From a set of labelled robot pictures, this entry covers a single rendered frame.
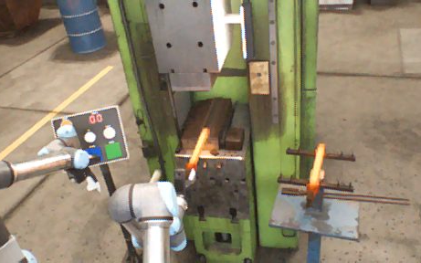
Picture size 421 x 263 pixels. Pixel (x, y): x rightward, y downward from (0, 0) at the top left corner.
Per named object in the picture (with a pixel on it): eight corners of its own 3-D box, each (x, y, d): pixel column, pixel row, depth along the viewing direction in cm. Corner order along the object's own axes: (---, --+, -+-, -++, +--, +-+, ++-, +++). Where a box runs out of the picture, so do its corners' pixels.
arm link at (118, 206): (93, 213, 127) (135, 254, 168) (127, 211, 126) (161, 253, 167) (98, 180, 133) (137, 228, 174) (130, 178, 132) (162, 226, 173)
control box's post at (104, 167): (138, 265, 266) (93, 131, 207) (132, 264, 267) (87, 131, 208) (140, 260, 269) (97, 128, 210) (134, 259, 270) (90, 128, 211)
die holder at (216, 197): (250, 220, 225) (245, 158, 201) (186, 215, 234) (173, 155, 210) (260, 160, 271) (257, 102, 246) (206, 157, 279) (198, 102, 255)
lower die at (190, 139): (219, 150, 209) (217, 137, 205) (183, 149, 214) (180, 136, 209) (232, 109, 243) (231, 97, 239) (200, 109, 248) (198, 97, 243)
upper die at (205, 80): (211, 90, 190) (209, 72, 185) (172, 90, 195) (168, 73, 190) (226, 55, 224) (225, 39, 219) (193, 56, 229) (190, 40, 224)
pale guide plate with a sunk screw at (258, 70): (268, 94, 198) (268, 62, 189) (251, 94, 200) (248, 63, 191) (269, 91, 200) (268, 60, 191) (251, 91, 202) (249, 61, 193)
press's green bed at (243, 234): (254, 271, 251) (249, 219, 226) (197, 266, 260) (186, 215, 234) (263, 209, 296) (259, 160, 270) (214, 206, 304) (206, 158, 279)
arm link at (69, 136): (50, 132, 170) (64, 122, 177) (58, 152, 176) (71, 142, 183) (64, 135, 167) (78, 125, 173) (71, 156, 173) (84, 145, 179)
